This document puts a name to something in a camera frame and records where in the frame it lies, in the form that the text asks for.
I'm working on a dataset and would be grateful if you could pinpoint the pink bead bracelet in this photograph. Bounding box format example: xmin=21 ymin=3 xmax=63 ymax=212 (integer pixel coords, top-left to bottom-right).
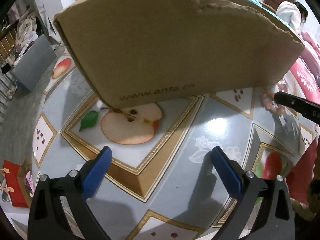
xmin=261 ymin=93 xmax=286 ymax=117

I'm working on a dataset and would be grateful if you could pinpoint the brown cardboard box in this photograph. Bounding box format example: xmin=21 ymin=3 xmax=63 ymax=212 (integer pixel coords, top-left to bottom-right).
xmin=54 ymin=0 xmax=304 ymax=108

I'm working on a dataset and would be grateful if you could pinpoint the metal stair railing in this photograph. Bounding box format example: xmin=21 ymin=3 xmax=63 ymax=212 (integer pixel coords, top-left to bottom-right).
xmin=1 ymin=25 xmax=17 ymax=123

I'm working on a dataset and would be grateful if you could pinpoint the grey storage box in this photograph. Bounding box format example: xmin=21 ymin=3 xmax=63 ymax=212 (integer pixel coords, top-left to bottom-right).
xmin=11 ymin=35 xmax=57 ymax=92

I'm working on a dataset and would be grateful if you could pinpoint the red gift bag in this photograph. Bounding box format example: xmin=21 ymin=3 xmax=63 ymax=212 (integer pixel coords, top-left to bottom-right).
xmin=3 ymin=160 xmax=28 ymax=208

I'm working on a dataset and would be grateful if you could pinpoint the person in white top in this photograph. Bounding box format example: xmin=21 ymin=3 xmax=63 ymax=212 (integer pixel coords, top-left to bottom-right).
xmin=276 ymin=1 xmax=309 ymax=34

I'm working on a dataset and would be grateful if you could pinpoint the pile of clothes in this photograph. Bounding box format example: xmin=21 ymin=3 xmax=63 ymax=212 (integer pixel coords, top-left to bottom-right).
xmin=7 ymin=2 xmax=44 ymax=48

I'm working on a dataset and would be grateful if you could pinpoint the pink floral blanket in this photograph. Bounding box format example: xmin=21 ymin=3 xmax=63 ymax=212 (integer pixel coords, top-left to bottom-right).
xmin=284 ymin=31 xmax=319 ymax=104

